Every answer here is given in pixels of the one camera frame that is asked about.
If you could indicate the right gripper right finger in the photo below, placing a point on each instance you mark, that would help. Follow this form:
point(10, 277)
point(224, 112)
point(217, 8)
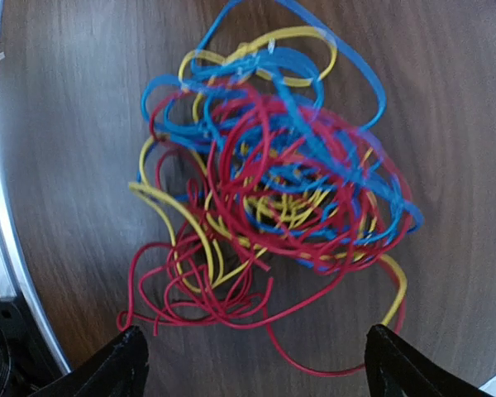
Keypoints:
point(395, 368)

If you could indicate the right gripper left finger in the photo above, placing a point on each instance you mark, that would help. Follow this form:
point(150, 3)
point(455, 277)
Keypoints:
point(120, 368)

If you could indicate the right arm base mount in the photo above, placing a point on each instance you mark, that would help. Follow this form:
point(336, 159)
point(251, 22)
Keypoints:
point(26, 363)

